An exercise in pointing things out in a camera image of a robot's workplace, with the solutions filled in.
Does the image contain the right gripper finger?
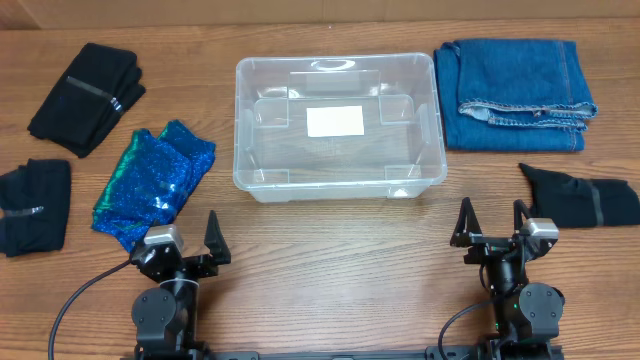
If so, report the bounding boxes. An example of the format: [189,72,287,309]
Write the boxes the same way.
[450,197,483,247]
[513,199,531,231]

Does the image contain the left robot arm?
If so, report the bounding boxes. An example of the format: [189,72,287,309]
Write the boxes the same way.
[130,211,231,359]

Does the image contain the white label in bin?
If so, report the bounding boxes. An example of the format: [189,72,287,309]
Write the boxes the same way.
[306,106,365,138]

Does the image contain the black garment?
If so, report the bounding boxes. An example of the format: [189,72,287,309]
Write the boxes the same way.
[519,163,639,228]
[28,43,146,158]
[1,159,71,257]

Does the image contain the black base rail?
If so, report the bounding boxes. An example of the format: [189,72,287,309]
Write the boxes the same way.
[119,344,566,360]

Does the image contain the clear plastic storage bin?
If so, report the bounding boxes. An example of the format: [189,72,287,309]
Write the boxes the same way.
[233,53,448,203]

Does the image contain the blue green sequin garment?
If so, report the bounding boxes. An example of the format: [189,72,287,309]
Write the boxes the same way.
[92,120,216,252]

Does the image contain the folded blue denim jeans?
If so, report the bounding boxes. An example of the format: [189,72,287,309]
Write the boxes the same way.
[434,38,598,152]

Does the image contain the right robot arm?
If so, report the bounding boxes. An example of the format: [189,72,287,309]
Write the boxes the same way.
[437,197,565,360]

